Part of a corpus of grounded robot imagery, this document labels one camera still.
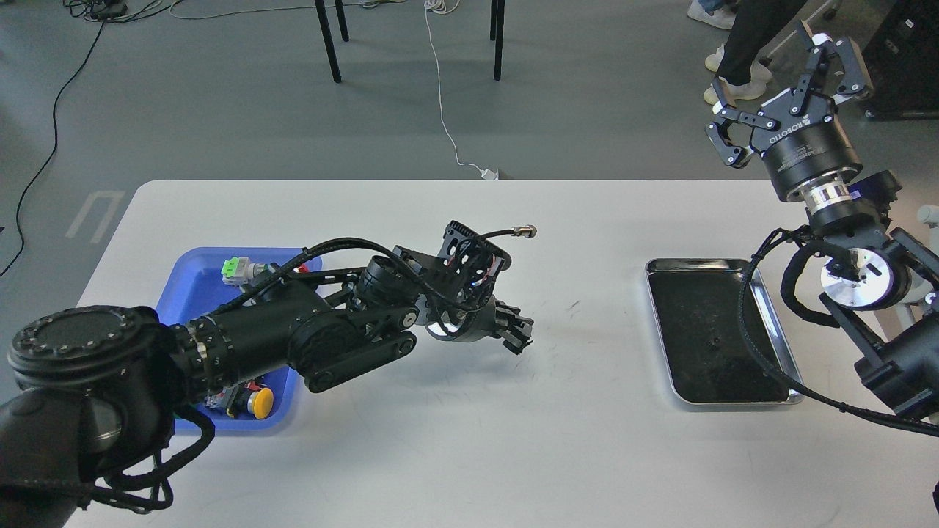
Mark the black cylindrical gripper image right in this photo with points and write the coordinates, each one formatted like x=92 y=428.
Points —
x=796 y=150

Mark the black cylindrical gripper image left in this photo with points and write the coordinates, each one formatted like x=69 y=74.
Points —
x=496 y=320

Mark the black robot arm image left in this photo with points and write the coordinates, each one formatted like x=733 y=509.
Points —
x=107 y=409

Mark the silver metal tray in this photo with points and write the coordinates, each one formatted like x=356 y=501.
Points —
x=704 y=317

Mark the blue plastic tray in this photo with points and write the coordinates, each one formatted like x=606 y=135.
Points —
x=195 y=287

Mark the white sneaker near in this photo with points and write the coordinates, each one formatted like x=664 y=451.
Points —
x=749 y=91

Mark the white sneaker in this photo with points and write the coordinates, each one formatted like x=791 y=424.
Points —
x=749 y=91
x=716 y=14

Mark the person leg black trousers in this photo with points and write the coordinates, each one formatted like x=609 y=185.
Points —
x=757 y=24

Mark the white sneaker far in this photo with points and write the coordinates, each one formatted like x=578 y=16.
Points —
x=716 y=14

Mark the black equipment case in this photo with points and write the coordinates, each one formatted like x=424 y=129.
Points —
x=902 y=58

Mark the black chair leg right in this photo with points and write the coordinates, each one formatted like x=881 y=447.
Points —
x=496 y=34

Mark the black chair leg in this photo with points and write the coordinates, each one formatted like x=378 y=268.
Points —
x=496 y=34
x=325 y=29

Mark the black chair leg left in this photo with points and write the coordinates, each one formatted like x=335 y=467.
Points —
x=325 y=29

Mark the light green terminal switch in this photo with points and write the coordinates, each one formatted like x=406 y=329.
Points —
x=240 y=271

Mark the yellow push button switch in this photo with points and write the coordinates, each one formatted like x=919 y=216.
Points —
x=253 y=400

